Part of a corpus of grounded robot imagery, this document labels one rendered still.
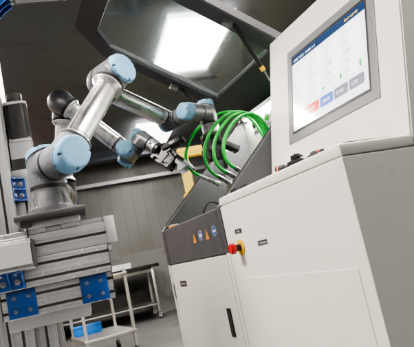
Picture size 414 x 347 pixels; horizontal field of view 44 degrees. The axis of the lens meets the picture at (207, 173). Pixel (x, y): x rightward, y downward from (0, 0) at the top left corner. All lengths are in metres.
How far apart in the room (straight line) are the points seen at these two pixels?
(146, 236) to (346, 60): 7.94
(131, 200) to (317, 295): 8.12
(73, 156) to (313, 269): 0.82
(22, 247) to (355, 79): 1.09
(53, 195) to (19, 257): 0.26
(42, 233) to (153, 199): 7.70
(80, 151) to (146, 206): 7.71
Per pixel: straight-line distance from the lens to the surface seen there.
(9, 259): 1.63
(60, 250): 1.74
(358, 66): 1.55
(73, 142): 1.69
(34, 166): 1.79
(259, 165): 1.89
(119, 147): 2.26
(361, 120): 1.50
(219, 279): 1.90
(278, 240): 1.47
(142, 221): 9.33
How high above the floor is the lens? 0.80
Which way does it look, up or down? 9 degrees up
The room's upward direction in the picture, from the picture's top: 12 degrees counter-clockwise
